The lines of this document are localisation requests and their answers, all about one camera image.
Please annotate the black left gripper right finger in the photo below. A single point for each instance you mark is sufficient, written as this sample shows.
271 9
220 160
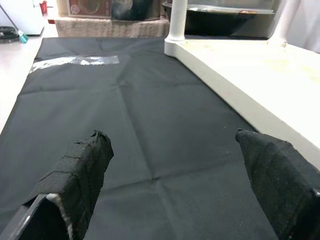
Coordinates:
282 182

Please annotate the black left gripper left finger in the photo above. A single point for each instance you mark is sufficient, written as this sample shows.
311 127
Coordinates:
75 182

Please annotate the black tablecloth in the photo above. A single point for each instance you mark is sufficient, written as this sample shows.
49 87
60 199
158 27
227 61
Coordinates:
125 112

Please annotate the white plastic table top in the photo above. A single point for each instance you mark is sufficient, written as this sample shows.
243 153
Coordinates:
250 80

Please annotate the crumpled clear tape piece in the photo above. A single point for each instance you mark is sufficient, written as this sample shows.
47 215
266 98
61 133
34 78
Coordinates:
75 61

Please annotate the patterned cloth covered bench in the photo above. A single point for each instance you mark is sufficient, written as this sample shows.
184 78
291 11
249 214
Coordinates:
112 28

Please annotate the white chest freezer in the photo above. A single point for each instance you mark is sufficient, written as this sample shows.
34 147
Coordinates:
20 17

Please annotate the clear bin with orange lid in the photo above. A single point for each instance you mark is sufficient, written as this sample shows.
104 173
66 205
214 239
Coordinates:
65 7

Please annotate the brown printed carton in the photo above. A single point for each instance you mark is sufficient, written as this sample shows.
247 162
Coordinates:
90 7

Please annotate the shiny black plastic bag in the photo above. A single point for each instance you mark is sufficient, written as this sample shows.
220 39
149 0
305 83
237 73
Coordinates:
135 10

